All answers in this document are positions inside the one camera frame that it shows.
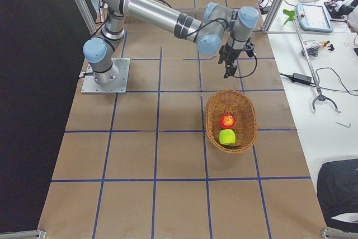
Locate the allen key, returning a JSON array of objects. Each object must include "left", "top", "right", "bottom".
[{"left": 336, "top": 121, "right": 352, "bottom": 128}]

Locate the teach pendant tablet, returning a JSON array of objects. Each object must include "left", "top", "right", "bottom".
[{"left": 296, "top": 3, "right": 333, "bottom": 33}]

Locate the green apple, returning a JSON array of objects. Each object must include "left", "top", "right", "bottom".
[{"left": 219, "top": 129, "right": 236, "bottom": 146}]

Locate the black power adapter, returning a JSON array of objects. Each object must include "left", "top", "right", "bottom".
[{"left": 291, "top": 73, "right": 312, "bottom": 85}]

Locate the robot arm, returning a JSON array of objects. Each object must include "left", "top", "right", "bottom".
[{"left": 83, "top": 0, "right": 259, "bottom": 86}]

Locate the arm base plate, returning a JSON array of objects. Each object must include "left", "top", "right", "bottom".
[{"left": 81, "top": 58, "right": 130, "bottom": 94}]

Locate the wicker basket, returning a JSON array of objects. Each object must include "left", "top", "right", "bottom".
[{"left": 205, "top": 90, "right": 258, "bottom": 153}]

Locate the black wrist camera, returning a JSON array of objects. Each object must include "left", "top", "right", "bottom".
[{"left": 243, "top": 40, "right": 255, "bottom": 58}]

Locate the reacher grabber tool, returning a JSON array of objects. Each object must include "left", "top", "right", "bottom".
[{"left": 283, "top": 9, "right": 341, "bottom": 114}]

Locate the brown paper mat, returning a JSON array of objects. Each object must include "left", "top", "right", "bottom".
[{"left": 38, "top": 17, "right": 324, "bottom": 238}]

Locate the dark red apple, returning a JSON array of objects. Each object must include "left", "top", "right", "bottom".
[{"left": 219, "top": 114, "right": 235, "bottom": 129}]

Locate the black chair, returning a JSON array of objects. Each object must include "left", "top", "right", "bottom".
[{"left": 317, "top": 158, "right": 357, "bottom": 233}]

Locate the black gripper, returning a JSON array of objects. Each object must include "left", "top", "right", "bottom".
[{"left": 218, "top": 44, "right": 242, "bottom": 78}]

